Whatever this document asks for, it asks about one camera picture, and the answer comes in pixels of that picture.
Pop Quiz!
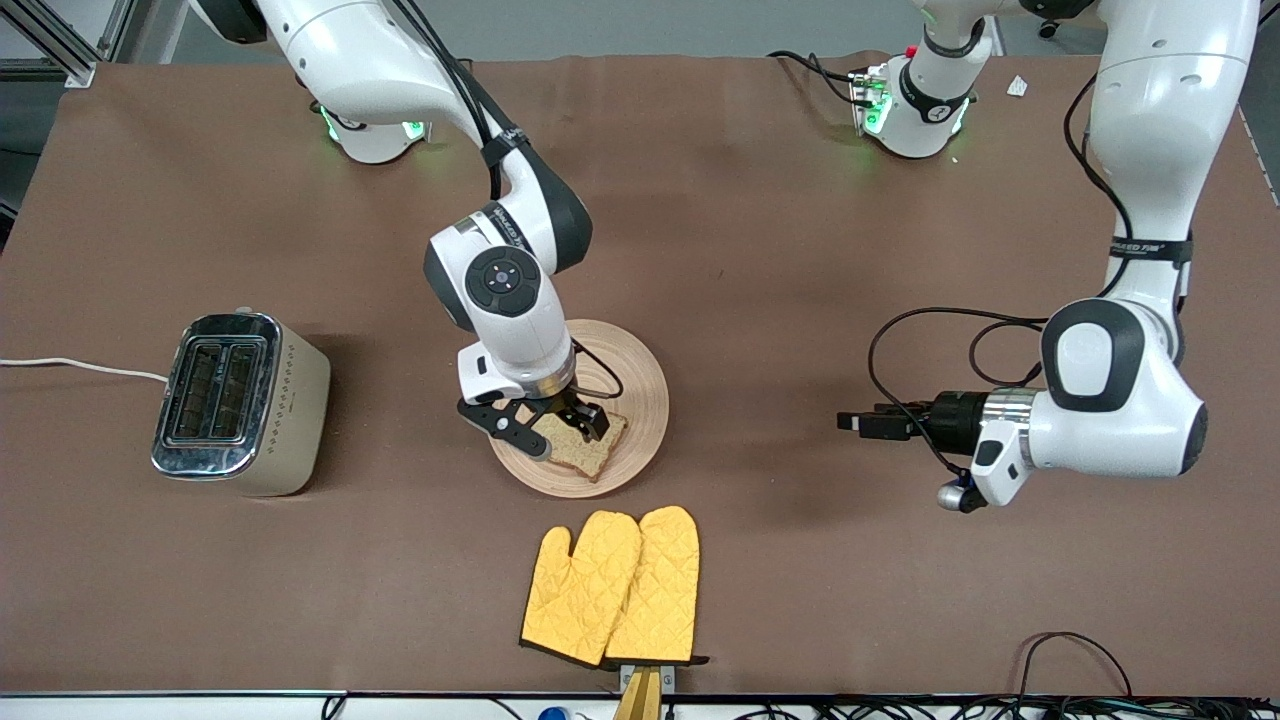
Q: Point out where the slice of toast bread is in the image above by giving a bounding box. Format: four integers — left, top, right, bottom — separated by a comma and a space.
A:
533, 408, 629, 483

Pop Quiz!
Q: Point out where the round light wooden plate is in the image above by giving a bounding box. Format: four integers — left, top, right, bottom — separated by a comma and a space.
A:
487, 319, 669, 499

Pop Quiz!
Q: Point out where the yellow quilted oven mitt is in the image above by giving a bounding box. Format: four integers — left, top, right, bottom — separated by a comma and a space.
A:
603, 505, 701, 667
520, 512, 643, 667

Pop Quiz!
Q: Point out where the beige and chrome toaster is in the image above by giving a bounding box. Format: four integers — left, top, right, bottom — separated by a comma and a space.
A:
150, 310, 332, 498

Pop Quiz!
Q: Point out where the yellow wooden stick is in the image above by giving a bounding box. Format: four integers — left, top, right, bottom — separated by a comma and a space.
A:
612, 668, 663, 720

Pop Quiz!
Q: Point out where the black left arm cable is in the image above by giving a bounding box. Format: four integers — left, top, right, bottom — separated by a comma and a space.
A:
866, 75, 1136, 481

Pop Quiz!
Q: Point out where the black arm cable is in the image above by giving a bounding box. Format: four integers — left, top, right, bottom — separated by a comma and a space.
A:
385, 0, 626, 401
866, 75, 1136, 481

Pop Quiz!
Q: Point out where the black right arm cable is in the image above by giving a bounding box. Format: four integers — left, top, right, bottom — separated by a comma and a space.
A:
385, 0, 626, 401

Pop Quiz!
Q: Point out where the black cable loop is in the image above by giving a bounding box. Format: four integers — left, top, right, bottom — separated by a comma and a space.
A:
1015, 631, 1137, 701

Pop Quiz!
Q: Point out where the white toaster power cable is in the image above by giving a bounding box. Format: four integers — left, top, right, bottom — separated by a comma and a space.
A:
0, 357, 169, 385

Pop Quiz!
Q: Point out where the aluminium frame profile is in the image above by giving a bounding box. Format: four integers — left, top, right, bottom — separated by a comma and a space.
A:
0, 0, 191, 89

